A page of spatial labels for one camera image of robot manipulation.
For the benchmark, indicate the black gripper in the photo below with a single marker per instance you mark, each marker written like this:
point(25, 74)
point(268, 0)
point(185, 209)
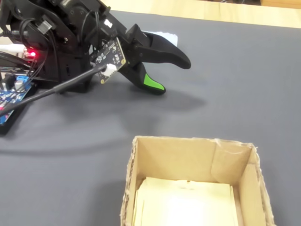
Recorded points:
point(124, 37)

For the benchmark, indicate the light blue yarn-wrapped block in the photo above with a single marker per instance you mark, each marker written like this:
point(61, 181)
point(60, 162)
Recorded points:
point(170, 37)

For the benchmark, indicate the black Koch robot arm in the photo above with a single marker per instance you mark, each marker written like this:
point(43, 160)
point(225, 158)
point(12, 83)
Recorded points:
point(70, 35)

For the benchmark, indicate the open cardboard box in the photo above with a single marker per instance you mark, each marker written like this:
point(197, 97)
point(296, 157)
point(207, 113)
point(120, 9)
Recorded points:
point(188, 160)

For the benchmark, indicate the cream paper sheet inside box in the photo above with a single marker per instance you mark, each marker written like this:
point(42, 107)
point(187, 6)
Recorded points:
point(188, 204)

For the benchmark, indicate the large gray table mat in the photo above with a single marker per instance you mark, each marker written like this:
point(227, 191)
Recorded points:
point(211, 106)

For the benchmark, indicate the blue USB circuit board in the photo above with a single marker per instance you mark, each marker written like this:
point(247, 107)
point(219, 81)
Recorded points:
point(11, 96)

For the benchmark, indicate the small black camera circuit board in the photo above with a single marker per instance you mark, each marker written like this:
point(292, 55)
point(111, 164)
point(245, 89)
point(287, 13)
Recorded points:
point(110, 54)

